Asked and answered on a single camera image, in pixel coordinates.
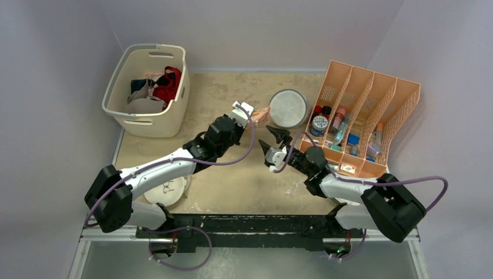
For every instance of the white dome bra bag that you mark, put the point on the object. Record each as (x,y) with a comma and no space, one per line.
(169,193)

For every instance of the round white mesh laundry bag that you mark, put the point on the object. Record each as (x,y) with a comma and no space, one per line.
(289,108)

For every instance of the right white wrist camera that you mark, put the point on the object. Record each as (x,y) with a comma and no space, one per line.
(275,158)

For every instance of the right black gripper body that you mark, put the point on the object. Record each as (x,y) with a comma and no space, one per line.
(279,145)

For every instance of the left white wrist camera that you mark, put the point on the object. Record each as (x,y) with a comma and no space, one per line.
(242,111)

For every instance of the blue round tin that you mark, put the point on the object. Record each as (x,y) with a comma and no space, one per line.
(318,126)

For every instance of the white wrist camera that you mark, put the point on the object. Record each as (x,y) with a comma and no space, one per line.
(242,111)
(275,158)

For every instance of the floral bra laundry bag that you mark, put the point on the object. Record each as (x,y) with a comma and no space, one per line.
(261,116)

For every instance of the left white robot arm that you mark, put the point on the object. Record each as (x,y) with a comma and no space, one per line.
(111,198)

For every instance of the red bra in basket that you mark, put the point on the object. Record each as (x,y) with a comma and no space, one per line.
(164,87)

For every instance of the grey bra in basket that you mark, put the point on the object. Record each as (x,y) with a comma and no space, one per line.
(139,102)

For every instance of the cream laundry basket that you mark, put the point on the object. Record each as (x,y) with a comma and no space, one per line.
(142,61)

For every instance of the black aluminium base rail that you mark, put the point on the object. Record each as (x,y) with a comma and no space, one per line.
(309,232)

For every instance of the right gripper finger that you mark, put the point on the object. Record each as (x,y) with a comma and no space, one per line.
(268,152)
(282,136)

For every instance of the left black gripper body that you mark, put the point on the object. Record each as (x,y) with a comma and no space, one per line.
(235,139)

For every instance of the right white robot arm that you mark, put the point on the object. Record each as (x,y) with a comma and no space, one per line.
(380,203)

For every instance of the peach desk organizer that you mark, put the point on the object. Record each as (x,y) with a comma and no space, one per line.
(365,110)

